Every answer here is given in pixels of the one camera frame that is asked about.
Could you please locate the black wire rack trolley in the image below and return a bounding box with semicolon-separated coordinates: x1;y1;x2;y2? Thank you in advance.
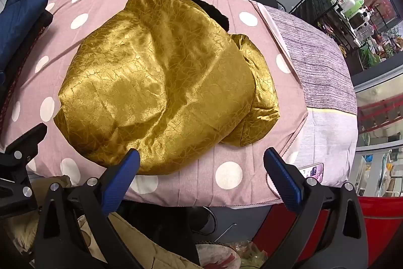
290;0;362;46

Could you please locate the navy blue folded garment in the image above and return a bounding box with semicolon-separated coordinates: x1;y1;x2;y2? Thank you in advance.
0;0;51;74

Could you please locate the pink polka dot bedsheet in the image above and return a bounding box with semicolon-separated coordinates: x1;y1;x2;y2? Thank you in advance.
0;0;311;205

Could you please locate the clear plastic bag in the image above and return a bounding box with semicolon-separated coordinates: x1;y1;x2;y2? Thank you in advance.
195;241;268;269

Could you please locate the dark folded garment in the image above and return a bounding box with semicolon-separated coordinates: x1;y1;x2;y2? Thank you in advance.
0;9;54;131

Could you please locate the red ladder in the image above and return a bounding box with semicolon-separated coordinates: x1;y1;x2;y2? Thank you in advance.
359;97;403;131

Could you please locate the smartphone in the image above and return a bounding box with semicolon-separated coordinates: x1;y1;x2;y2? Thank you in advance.
297;162;325;184

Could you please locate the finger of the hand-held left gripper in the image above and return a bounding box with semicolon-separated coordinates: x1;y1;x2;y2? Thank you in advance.
0;123;48;219

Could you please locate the beige cloth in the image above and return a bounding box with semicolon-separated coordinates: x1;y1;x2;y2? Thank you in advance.
6;176;196;269

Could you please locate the group of toiletry bottles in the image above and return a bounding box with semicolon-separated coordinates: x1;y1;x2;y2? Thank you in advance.
338;0;377;36

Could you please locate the grey and pink striped quilt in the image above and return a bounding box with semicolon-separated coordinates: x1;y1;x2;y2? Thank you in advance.
256;3;359;194

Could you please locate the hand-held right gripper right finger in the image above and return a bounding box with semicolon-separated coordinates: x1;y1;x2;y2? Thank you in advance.
261;147;369;269

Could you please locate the potted green plant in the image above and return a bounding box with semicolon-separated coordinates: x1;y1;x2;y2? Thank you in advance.
356;29;403;68

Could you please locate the glass sliding door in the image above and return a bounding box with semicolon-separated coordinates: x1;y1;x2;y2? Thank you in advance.
353;67;403;194

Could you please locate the red glossy cabinet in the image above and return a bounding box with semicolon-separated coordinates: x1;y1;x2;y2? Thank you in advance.
252;193;403;269

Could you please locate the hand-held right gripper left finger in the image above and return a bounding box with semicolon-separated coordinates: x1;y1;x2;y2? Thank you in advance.
34;148;141;269

